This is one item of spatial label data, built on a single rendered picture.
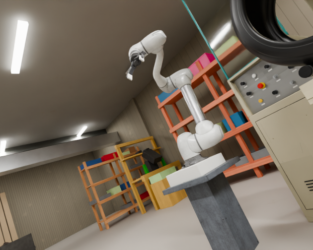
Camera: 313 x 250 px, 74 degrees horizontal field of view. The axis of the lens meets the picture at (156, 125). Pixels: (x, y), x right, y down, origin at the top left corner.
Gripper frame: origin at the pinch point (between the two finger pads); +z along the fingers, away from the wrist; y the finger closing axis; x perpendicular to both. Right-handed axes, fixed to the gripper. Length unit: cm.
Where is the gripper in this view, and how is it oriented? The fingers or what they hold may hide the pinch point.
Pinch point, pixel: (135, 69)
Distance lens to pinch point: 127.8
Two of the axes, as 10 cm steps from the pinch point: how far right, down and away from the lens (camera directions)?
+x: 8.2, 4.3, 3.7
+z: 0.7, 5.7, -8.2
